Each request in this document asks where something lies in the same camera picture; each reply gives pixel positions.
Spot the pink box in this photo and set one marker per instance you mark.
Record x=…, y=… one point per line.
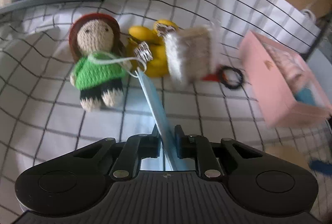
x=287, y=91

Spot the blue face mask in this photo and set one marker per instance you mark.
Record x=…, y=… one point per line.
x=166, y=133

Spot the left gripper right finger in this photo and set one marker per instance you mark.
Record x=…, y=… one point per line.
x=189, y=146

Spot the beige fluffy plush pouch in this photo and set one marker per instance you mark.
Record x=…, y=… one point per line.
x=192, y=54

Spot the checkered white tablecloth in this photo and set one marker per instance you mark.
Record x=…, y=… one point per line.
x=43, y=117

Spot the yellow plush toy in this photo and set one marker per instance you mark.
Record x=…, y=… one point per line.
x=148, y=45

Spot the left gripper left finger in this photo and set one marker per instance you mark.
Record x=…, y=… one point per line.
x=148, y=144

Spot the knitted doll green sweater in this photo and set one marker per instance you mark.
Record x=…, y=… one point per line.
x=97, y=51

